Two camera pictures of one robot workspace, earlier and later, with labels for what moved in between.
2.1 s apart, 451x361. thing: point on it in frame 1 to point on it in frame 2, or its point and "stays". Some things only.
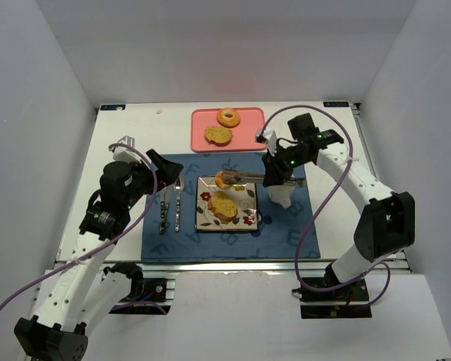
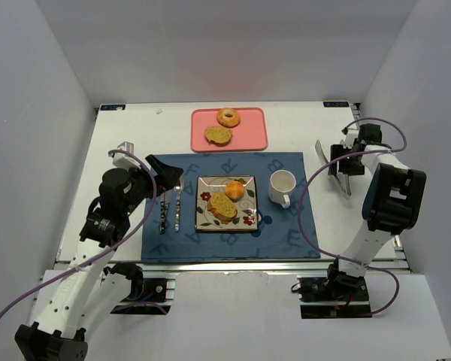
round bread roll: x=220 y=183 to x=234 y=190
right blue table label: x=336 y=104 stays
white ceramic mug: x=281 y=194 stays
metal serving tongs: x=230 y=177 to x=342 y=180
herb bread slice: x=222 y=207 stays
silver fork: x=164 y=210 stays
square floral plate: x=244 y=195 stays
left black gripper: x=159 y=170 stays
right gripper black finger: x=276 y=170 to x=337 y=151
